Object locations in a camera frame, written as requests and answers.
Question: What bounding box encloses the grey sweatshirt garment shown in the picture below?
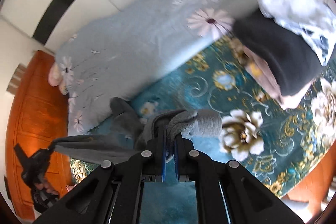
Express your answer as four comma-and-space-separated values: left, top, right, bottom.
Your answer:
51, 97, 223, 164

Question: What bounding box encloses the left hand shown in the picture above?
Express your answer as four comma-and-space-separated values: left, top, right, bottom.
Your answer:
34, 178, 59, 196

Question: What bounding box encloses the orange wooden headboard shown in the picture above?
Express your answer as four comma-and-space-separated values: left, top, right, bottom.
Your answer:
5, 51, 68, 221

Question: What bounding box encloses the teal floral bed sheet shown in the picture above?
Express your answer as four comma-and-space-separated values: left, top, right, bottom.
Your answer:
69, 35, 336, 224

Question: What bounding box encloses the pink floral pillow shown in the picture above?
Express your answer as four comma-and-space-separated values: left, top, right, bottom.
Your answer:
48, 63, 68, 95

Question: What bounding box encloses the light blue floral quilt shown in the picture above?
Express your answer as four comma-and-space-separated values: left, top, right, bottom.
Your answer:
55, 0, 257, 136

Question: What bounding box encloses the pink folded garment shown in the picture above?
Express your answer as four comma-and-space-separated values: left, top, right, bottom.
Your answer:
243, 46, 314, 110

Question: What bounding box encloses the black folded garment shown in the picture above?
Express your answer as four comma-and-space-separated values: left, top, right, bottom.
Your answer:
232, 10, 323, 96

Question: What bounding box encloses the white blue patterned garment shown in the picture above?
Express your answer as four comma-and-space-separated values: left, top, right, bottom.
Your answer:
258, 0, 335, 67

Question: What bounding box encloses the wall switch panel row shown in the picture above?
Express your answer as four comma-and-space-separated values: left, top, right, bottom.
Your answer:
6, 63, 27, 96

